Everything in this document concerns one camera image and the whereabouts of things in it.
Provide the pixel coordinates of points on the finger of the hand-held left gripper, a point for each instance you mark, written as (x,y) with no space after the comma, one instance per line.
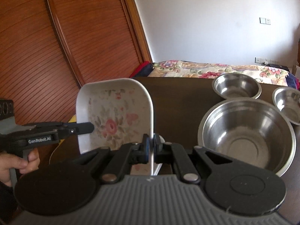
(79,127)

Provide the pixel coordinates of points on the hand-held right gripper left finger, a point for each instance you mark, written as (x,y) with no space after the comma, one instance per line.
(147,148)

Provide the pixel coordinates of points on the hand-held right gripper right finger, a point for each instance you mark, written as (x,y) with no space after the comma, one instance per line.
(157,146)

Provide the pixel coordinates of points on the white floral plate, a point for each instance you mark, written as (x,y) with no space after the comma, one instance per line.
(112,107)

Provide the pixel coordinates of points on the large steel bowl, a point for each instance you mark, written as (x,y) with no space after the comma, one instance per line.
(246,131)

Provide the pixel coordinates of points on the small steel bowl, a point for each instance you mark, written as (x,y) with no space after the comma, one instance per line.
(288,103)
(236,85)

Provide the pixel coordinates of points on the person's left hand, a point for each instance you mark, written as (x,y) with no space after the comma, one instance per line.
(14,166)

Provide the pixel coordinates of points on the red and navy cloth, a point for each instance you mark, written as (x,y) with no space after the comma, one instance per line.
(141,69)

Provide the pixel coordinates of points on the floral blanket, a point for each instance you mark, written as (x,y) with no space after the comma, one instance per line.
(199,69)

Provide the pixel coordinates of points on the wooden slatted wardrobe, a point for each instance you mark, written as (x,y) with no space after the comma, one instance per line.
(58,39)

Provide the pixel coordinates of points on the white wall socket panel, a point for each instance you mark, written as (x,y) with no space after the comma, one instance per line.
(264,60)

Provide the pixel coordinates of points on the white wall switch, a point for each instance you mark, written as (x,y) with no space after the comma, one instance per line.
(265,20)

